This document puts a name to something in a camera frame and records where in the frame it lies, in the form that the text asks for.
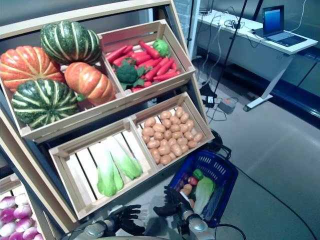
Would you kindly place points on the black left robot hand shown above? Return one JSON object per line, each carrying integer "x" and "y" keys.
{"x": 127, "y": 217}

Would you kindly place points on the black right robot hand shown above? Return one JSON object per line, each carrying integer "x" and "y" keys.
{"x": 175, "y": 201}

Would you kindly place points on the blue plastic shopping basket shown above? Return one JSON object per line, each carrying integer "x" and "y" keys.
{"x": 212, "y": 165}

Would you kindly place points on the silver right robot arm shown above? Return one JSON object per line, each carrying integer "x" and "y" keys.
{"x": 197, "y": 225}

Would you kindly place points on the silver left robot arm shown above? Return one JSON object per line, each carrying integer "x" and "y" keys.
{"x": 95, "y": 228}

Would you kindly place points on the brown potato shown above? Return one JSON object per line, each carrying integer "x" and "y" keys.
{"x": 175, "y": 128}
{"x": 198, "y": 137}
{"x": 165, "y": 115}
{"x": 155, "y": 155}
{"x": 177, "y": 135}
{"x": 172, "y": 156}
{"x": 166, "y": 123}
{"x": 186, "y": 189}
{"x": 163, "y": 143}
{"x": 176, "y": 150}
{"x": 145, "y": 139}
{"x": 179, "y": 111}
{"x": 190, "y": 125}
{"x": 153, "y": 144}
{"x": 184, "y": 117}
{"x": 167, "y": 135}
{"x": 150, "y": 122}
{"x": 164, "y": 150}
{"x": 182, "y": 141}
{"x": 175, "y": 120}
{"x": 147, "y": 131}
{"x": 159, "y": 128}
{"x": 183, "y": 128}
{"x": 165, "y": 160}
{"x": 172, "y": 141}
{"x": 158, "y": 136}
{"x": 192, "y": 144}
{"x": 188, "y": 135}
{"x": 184, "y": 148}

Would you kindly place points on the purple eggplant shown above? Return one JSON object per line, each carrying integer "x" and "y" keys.
{"x": 182, "y": 181}

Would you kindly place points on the red tomato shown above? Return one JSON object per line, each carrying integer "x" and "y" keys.
{"x": 192, "y": 180}

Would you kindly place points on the green white chinese cabbage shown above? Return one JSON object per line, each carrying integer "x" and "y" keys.
{"x": 203, "y": 192}
{"x": 127, "y": 162}
{"x": 107, "y": 175}

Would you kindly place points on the dark green bell pepper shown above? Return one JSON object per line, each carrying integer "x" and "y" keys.
{"x": 198, "y": 174}

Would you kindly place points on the wooden crate with cabbages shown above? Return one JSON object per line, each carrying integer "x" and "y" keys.
{"x": 72, "y": 172}

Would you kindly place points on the wooden crate with potatoes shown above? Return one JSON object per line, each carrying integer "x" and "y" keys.
{"x": 197, "y": 117}

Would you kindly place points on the purple white turnip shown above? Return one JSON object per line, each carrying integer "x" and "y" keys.
{"x": 30, "y": 233}
{"x": 23, "y": 224}
{"x": 16, "y": 236}
{"x": 6, "y": 215}
{"x": 7, "y": 202}
{"x": 21, "y": 199}
{"x": 7, "y": 229}
{"x": 22, "y": 212}

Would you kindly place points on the black box with white label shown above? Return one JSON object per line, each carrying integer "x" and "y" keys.
{"x": 208, "y": 100}

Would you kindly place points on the grey power adapter box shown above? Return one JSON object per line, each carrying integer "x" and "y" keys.
{"x": 227, "y": 106}

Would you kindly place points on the wooden crate with pumpkins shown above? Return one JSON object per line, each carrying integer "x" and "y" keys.
{"x": 75, "y": 118}

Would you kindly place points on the wooden crate with carrots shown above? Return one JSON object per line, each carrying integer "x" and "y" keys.
{"x": 162, "y": 86}

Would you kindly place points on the red carrot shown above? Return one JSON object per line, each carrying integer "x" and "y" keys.
{"x": 166, "y": 65}
{"x": 166, "y": 76}
{"x": 116, "y": 53}
{"x": 150, "y": 50}
{"x": 121, "y": 60}
{"x": 137, "y": 89}
{"x": 174, "y": 65}
{"x": 156, "y": 70}
{"x": 143, "y": 59}

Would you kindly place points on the wooden crate with turnips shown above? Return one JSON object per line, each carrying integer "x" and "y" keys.
{"x": 10, "y": 183}

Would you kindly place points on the green broccoli with leaves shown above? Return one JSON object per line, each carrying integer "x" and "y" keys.
{"x": 126, "y": 73}

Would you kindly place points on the orange striped pumpkin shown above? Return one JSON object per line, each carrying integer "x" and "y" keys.
{"x": 90, "y": 82}
{"x": 25, "y": 65}

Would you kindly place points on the green striped pumpkin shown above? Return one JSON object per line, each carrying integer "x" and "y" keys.
{"x": 42, "y": 102}
{"x": 67, "y": 42}

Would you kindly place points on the light green bell pepper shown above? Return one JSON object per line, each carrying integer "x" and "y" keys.
{"x": 161, "y": 47}

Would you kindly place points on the black tripod stand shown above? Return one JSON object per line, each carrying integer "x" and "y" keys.
{"x": 232, "y": 40}

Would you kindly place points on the white desk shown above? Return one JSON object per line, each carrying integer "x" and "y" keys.
{"x": 272, "y": 45}

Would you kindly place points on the wooden display shelf stand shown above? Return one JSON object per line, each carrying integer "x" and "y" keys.
{"x": 87, "y": 17}

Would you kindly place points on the open grey laptop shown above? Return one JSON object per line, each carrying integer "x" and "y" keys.
{"x": 273, "y": 20}

